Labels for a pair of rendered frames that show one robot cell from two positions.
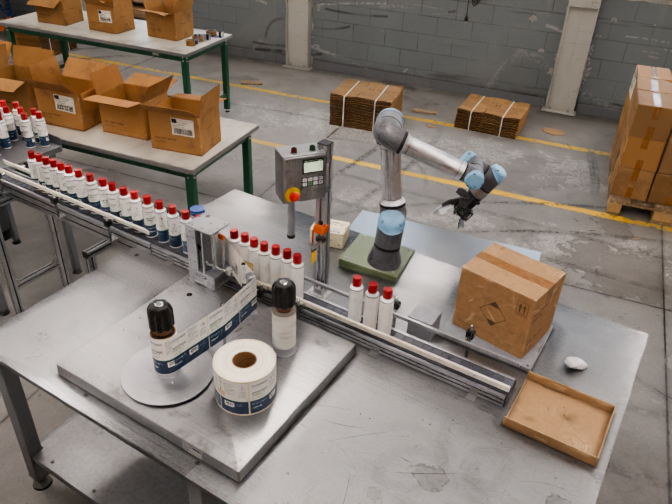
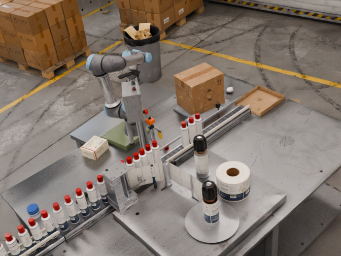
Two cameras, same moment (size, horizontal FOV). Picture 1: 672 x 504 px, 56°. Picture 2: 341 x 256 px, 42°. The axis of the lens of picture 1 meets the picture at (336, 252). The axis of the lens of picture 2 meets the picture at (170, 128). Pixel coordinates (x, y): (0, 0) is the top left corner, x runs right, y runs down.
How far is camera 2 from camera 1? 2.44 m
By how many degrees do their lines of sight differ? 55
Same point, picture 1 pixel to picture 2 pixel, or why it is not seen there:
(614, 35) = not seen: outside the picture
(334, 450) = (269, 166)
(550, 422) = (261, 104)
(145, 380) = (217, 230)
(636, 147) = (39, 39)
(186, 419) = (249, 213)
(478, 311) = (203, 100)
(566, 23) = not seen: outside the picture
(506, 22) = not seen: outside the picture
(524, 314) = (220, 83)
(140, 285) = (106, 247)
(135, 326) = (162, 240)
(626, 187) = (48, 61)
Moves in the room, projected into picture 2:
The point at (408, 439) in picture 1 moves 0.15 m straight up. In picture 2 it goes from (265, 144) to (266, 126)
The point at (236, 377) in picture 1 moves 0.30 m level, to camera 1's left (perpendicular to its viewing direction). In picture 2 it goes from (245, 175) to (236, 213)
